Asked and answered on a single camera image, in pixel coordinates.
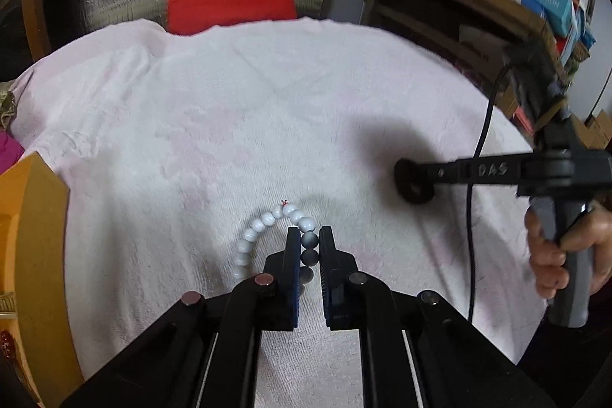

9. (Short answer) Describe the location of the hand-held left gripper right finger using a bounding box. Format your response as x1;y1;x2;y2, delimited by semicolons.
318;225;558;408

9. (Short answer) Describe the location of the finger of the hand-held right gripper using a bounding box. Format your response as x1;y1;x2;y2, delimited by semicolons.
394;149;573;204

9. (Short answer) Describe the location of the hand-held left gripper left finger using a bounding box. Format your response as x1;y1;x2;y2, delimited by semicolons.
60;226;303;408

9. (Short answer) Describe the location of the white bead bracelet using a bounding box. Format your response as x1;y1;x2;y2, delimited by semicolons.
232;202;319;283

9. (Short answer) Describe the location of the orange cardboard box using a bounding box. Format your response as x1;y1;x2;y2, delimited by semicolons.
0;151;85;408

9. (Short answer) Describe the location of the person's right hand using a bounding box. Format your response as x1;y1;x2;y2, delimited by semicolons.
524;202;612;300

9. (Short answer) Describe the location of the wooden shelf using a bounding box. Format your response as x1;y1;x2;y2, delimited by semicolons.
334;0;575;142

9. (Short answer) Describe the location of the pale pink blanket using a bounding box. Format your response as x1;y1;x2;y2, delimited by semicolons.
8;16;549;408

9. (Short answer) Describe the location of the beige ribbed hair clip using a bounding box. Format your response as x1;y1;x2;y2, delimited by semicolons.
0;291;20;318

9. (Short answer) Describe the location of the magenta pillow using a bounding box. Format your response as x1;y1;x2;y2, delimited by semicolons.
0;130;25;172

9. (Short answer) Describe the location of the brown patterned cloth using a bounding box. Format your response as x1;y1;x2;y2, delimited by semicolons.
0;89;18;130

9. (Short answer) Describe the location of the black cable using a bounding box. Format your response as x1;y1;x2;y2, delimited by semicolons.
466;66;510;325

